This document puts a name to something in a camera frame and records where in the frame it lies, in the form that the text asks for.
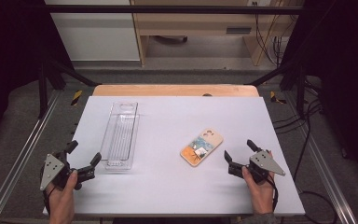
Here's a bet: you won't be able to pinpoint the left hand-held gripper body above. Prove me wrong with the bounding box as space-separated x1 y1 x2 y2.
39 150 96 191

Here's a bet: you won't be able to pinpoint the black curtain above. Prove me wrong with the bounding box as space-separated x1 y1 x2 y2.
281 0 358 190
0 0 75 153

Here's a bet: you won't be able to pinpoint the light wooden desk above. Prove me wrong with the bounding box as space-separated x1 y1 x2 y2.
130 0 306 68

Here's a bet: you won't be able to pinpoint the wooden table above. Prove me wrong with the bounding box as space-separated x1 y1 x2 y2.
91 83 260 98

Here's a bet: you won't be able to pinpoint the beige printed phone case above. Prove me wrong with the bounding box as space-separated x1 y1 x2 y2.
179 127 225 168

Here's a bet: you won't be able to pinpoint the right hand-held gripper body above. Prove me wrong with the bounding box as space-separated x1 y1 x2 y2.
227 149 286 185

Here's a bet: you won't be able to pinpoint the yellow black tape marker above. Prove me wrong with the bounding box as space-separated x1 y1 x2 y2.
268 91 287 105
70 90 84 107

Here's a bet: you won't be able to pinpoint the person's left hand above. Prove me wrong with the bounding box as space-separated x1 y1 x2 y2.
47 170 79 217

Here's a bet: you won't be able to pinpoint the dark object under desk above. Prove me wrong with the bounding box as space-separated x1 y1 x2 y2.
153 35 189 45

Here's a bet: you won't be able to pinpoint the black horizontal frame bar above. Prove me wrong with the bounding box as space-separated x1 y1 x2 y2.
43 4 304 16

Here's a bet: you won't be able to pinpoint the white cabinet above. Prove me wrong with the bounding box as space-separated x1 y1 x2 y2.
43 0 142 63

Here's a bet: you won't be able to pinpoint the black hanging cable bundle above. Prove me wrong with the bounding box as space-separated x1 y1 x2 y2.
253 1 294 67

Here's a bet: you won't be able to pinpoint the black floor cables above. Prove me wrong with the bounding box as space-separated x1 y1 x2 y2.
272 77 340 224

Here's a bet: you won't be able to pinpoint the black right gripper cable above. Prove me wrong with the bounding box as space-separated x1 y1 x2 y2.
267 173 280 213

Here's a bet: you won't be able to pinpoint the black frame strut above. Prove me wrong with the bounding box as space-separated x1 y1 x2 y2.
36 58 102 119
244 58 309 119

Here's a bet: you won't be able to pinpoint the clear plastic tray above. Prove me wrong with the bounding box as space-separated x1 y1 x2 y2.
99 101 141 171

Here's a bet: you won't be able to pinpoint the person's right hand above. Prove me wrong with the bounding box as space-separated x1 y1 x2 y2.
241 165 277 216

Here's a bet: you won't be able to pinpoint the aluminium rail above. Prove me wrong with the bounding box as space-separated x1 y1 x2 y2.
0 90 63 224
283 91 358 224

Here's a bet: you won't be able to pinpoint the white table board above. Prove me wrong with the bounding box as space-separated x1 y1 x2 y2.
42 95 306 217

